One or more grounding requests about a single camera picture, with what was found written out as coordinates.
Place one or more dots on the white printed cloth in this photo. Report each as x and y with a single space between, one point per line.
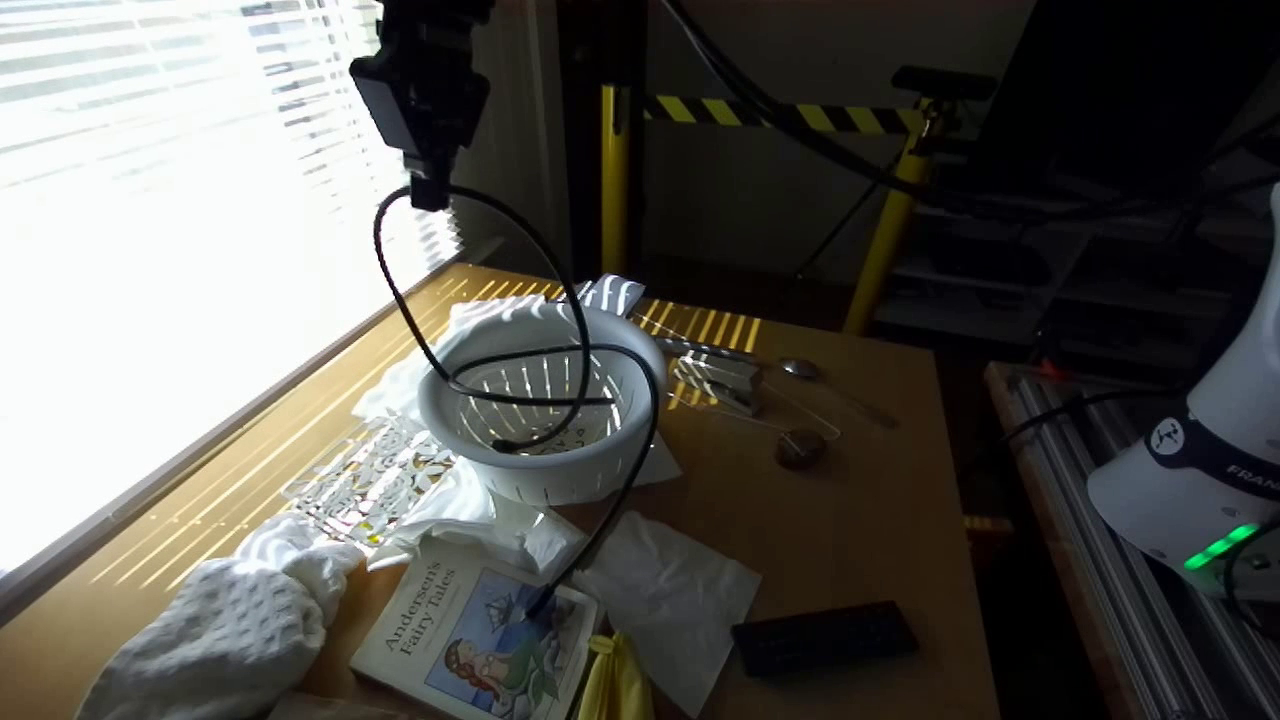
386 472

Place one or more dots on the large white window blinds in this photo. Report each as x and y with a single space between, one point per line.
174 242

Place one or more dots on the yellow black barrier tape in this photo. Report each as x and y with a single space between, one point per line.
785 112

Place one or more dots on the aluminium robot base platform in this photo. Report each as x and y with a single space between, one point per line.
1133 624

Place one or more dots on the yellow object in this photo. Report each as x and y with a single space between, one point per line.
614 681

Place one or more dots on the black remote control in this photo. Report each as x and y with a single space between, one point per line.
823 639

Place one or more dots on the straight yellow post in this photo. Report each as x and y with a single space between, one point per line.
614 184

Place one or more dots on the metal spoon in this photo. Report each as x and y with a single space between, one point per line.
802 370

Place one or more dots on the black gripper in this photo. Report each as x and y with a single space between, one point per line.
422 73

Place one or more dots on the white paper napkin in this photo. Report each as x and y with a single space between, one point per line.
675 595

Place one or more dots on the white knit towel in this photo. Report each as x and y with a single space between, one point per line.
224 641

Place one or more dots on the small brown round object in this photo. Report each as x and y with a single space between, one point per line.
802 448

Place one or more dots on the slanted yellow post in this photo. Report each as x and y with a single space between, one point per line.
889 224

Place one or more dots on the black monitor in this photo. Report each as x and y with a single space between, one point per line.
1133 94

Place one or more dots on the illustrated fairy tales book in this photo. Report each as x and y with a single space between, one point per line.
453 624

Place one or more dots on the white colander basket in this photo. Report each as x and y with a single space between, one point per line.
560 472

